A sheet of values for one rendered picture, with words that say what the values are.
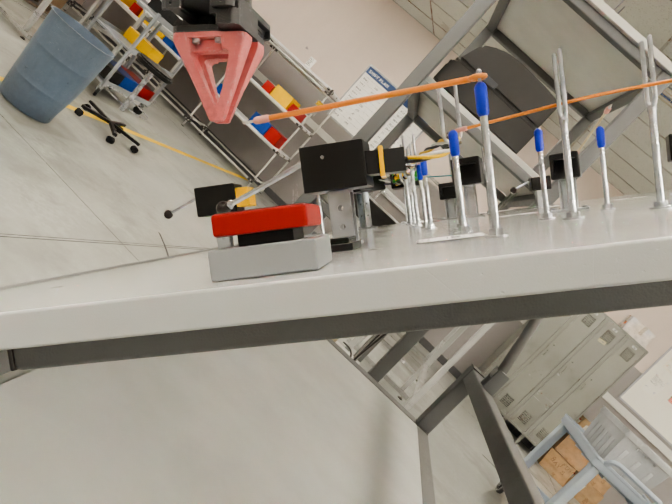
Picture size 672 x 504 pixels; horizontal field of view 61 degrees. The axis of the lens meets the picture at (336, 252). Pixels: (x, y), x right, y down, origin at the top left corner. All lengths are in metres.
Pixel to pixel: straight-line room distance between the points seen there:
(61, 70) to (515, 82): 3.06
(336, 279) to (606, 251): 0.11
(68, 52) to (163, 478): 3.58
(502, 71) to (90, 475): 1.35
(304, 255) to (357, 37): 8.60
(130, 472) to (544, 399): 7.36
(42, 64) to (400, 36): 5.74
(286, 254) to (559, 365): 7.53
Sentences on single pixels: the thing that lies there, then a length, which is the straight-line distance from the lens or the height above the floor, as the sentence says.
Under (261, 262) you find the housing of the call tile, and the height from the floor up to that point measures 1.09.
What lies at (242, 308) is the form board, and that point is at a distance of 0.26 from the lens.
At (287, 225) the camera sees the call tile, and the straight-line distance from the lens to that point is 0.29.
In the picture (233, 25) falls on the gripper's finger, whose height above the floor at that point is 1.17.
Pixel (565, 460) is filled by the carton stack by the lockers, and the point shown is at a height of 0.27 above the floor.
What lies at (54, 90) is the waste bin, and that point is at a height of 0.24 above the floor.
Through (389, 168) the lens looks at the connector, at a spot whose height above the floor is 1.17.
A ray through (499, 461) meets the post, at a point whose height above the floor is 0.97.
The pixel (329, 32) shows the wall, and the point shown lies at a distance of 8.98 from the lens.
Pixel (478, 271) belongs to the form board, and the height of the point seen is 1.16.
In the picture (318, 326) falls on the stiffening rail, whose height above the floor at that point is 1.06.
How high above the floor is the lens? 1.15
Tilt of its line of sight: 7 degrees down
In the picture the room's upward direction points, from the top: 43 degrees clockwise
